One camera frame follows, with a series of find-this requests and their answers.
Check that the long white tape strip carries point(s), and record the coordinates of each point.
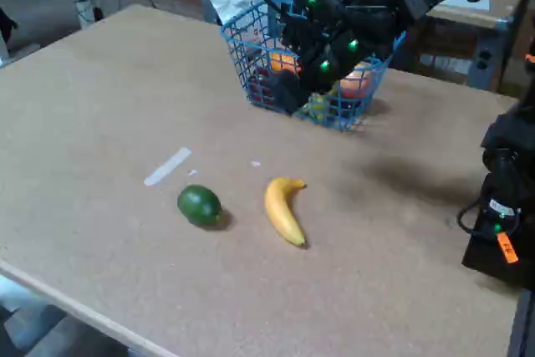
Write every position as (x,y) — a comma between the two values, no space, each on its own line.
(167,166)

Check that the yellow toy banana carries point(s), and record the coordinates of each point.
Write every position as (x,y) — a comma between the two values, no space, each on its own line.
(281,210)

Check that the wooden workbench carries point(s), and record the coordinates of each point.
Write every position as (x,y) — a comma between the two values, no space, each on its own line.
(451,39)

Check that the grey power outlet box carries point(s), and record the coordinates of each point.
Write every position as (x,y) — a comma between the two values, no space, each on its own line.
(483,60)

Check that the black metal frame post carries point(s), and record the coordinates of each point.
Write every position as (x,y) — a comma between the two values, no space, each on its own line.
(522,327)

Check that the dark red toy fruit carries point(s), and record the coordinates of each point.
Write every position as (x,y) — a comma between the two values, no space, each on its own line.
(261,85)

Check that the round green toy fruit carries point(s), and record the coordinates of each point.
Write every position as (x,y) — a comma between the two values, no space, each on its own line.
(198,205)

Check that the green toy grapes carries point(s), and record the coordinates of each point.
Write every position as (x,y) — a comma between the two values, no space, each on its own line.
(319,108)

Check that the orange toy fruit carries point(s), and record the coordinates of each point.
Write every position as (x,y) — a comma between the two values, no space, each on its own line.
(284,63)

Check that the orange-red round toy fruit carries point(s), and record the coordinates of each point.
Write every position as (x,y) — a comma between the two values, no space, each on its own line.
(355,83)

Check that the black chair part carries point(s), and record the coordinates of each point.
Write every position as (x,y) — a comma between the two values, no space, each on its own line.
(6,24)

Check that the white desk leg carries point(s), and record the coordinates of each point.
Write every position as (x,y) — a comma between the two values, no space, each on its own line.
(85,12)

